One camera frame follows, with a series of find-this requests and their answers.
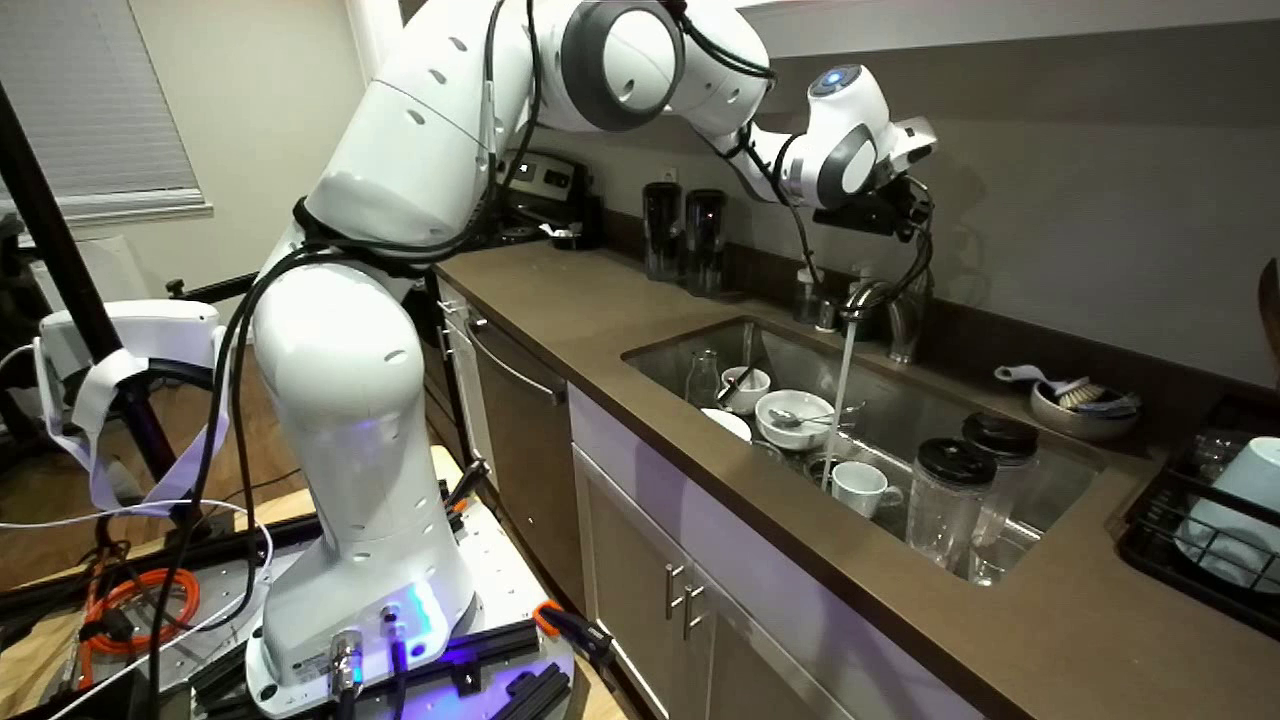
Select steel dishwasher front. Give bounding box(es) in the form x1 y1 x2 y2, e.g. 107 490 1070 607
464 312 589 607

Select white window blind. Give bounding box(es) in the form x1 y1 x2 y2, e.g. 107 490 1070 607
0 0 213 225

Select metal spoon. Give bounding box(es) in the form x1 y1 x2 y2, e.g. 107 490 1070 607
765 403 841 436

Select clear bottle with black lid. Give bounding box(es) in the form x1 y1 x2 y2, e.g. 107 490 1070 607
960 407 1044 545
905 436 998 579

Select clear glass jar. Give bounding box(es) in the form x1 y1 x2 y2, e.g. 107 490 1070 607
685 343 733 411

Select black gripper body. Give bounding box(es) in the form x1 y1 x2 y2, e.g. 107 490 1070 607
852 169 939 242

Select white dish brush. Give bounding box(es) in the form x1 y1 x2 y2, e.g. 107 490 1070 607
992 359 1111 407

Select white mug in sink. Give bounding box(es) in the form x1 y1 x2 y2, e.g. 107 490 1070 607
828 455 907 523

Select large white bowl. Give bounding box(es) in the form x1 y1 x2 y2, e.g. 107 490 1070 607
750 383 842 455

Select thin black stick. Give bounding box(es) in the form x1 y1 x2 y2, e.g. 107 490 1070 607
710 355 765 411

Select grey lower cabinets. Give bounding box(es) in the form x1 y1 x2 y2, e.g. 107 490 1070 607
563 378 992 720

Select round brush holder bowl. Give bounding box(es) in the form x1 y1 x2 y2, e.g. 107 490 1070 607
1025 374 1148 448

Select stainless steel sink basin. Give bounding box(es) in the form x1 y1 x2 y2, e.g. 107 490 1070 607
614 312 1103 593

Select overhead cabinet above sink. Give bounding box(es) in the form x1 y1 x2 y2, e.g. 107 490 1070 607
743 0 1280 67

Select white container in rack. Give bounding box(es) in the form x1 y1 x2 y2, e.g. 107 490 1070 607
1176 436 1280 593

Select steel kitchen stove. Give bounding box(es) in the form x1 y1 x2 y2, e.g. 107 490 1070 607
493 144 609 255

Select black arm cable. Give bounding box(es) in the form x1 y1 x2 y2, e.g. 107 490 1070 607
734 128 825 293

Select clear soap dispenser white pump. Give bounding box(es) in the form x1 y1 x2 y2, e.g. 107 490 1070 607
791 258 830 333

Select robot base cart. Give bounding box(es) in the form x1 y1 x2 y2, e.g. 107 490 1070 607
0 443 633 720

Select black stand pole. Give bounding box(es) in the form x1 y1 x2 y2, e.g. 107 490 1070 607
0 82 185 490

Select white frame with purple straps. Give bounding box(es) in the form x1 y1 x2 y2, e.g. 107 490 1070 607
28 295 238 523

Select dark tumbler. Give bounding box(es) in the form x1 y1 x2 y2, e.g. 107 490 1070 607
679 184 733 300
638 178 689 283

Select steel kitchen faucet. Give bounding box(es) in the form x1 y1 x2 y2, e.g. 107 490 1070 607
836 255 935 372

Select small white bowl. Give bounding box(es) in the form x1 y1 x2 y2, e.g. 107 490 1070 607
710 365 776 414

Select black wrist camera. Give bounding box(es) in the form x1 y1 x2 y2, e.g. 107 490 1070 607
808 178 871 233

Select black dish rack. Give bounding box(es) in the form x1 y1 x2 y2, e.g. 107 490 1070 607
1117 424 1280 641

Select white plate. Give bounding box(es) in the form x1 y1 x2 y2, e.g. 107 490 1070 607
695 403 761 448

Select orange coiled cable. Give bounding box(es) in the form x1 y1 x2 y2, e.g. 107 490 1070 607
73 564 206 688

